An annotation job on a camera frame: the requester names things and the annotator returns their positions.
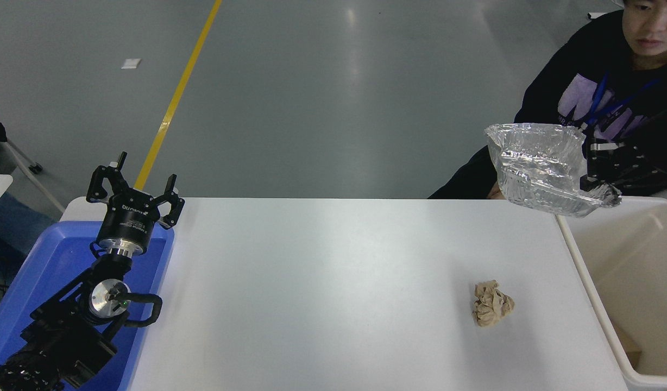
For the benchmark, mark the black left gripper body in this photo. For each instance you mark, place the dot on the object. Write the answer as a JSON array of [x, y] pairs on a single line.
[[128, 222]]

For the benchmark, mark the silver foil tray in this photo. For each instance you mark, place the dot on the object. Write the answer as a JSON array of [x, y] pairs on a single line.
[[540, 168]]

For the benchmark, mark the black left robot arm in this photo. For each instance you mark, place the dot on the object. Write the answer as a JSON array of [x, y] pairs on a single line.
[[67, 331]]

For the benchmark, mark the person's hand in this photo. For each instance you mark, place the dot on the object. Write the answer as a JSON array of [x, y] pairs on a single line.
[[496, 193]]

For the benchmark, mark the grey metal wheeled leg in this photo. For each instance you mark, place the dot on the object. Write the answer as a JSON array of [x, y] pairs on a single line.
[[37, 171]]

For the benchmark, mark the blue plastic tray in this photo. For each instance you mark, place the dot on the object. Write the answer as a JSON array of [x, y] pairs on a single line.
[[56, 260]]

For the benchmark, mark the seated person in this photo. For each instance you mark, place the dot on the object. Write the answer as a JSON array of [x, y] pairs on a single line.
[[556, 92]]

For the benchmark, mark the large pale plastic bin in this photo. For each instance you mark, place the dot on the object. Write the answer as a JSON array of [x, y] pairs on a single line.
[[632, 260]]

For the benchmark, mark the person at table edge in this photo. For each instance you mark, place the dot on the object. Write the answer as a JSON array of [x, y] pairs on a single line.
[[13, 222]]

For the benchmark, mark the white paper scrap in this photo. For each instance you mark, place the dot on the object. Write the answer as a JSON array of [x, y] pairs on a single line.
[[131, 63]]

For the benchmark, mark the white wheeled stand leg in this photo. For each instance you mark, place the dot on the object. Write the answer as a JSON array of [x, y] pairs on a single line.
[[595, 14]]

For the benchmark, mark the crumpled tan paper ball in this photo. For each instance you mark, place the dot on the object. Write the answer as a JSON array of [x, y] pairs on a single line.
[[492, 304]]

